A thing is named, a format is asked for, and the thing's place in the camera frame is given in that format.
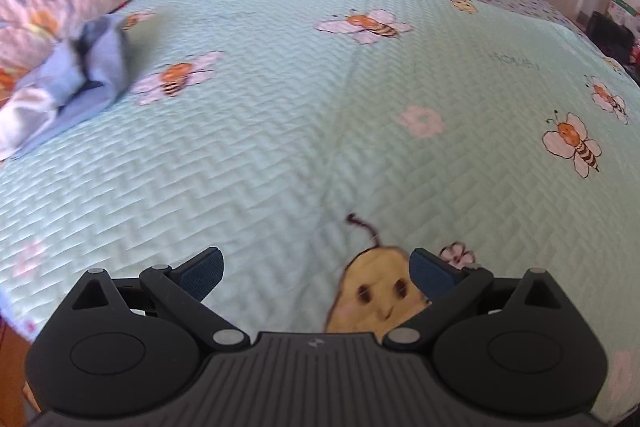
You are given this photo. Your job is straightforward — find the blue fleece pants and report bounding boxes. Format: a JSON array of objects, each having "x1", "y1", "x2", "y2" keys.
[{"x1": 1, "y1": 12, "x2": 162, "y2": 160}]

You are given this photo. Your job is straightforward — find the black chair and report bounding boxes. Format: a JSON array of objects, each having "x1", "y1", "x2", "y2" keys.
[{"x1": 586, "y1": 11, "x2": 639, "y2": 83}]

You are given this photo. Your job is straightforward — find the green quilted bee bedspread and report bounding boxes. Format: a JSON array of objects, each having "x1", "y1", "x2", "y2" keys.
[{"x1": 1, "y1": 0, "x2": 639, "y2": 421}]

